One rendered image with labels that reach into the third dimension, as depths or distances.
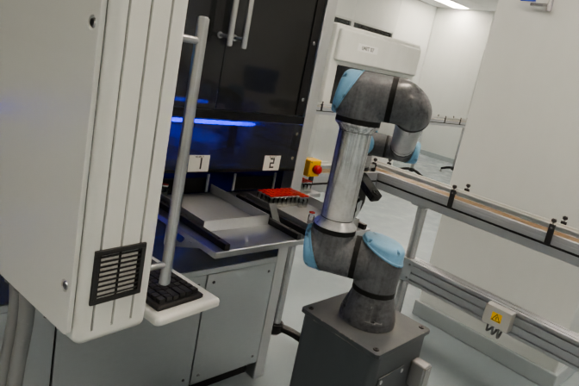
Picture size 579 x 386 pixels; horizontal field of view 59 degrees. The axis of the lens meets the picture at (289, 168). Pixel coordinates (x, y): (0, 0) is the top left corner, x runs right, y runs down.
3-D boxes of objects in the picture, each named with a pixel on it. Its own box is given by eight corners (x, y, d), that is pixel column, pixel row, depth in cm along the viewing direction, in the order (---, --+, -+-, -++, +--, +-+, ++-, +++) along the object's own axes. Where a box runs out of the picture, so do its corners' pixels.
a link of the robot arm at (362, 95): (350, 286, 133) (399, 76, 121) (295, 271, 135) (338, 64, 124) (354, 270, 144) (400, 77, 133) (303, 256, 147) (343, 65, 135)
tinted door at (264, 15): (214, 108, 178) (243, -71, 165) (301, 116, 208) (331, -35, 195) (215, 109, 177) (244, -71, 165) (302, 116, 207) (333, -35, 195)
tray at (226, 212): (148, 196, 177) (149, 186, 176) (210, 192, 195) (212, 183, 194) (202, 232, 154) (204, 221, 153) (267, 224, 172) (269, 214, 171)
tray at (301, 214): (245, 201, 193) (246, 192, 192) (295, 197, 211) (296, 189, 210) (308, 234, 169) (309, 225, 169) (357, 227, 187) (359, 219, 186)
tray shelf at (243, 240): (133, 202, 174) (134, 196, 173) (283, 193, 222) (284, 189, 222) (214, 258, 141) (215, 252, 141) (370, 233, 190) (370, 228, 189)
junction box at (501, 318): (481, 320, 231) (486, 302, 229) (485, 318, 234) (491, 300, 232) (506, 333, 222) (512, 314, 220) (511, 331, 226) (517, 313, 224)
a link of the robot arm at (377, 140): (387, 136, 160) (388, 133, 170) (351, 128, 162) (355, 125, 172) (381, 160, 161) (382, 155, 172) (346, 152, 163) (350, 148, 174)
